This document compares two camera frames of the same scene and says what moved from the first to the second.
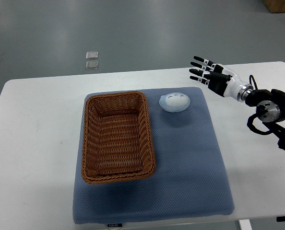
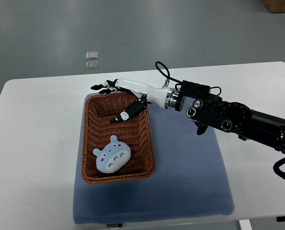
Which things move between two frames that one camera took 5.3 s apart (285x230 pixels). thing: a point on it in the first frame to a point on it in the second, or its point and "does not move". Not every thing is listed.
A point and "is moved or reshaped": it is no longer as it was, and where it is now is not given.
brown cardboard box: x=280 y=6 does not move
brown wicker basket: x=117 y=140 does not move
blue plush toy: x=174 y=102 is moved or reshaped
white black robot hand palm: x=235 y=87 to x=156 y=96
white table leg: x=245 y=224 does not move
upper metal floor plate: x=92 y=55 does not move
